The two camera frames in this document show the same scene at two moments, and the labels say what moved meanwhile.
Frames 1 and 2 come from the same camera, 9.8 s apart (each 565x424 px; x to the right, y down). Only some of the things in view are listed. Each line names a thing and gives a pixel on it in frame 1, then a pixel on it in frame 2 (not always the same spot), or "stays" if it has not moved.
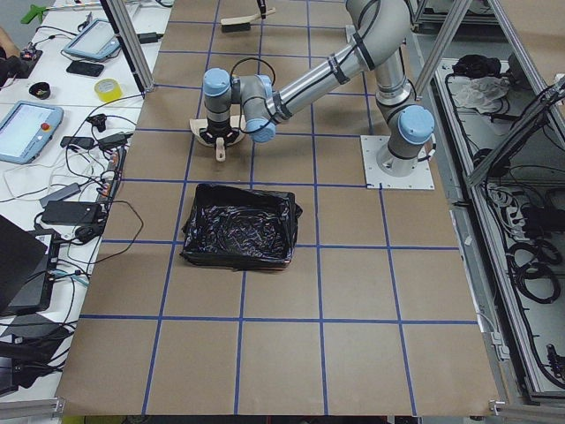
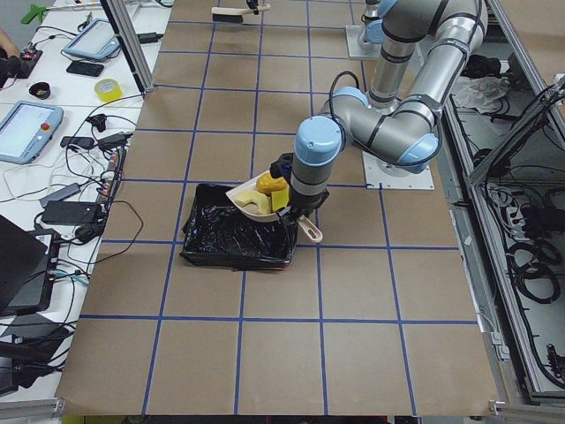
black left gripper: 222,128 -> 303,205
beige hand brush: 241,24 -> 235,14
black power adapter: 72,212 stays
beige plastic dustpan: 237,121 -> 312,231
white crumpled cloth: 480,92 stays
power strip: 115,167 stays
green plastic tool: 33,11 stays
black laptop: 27,268 stays
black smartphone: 86,68 stays
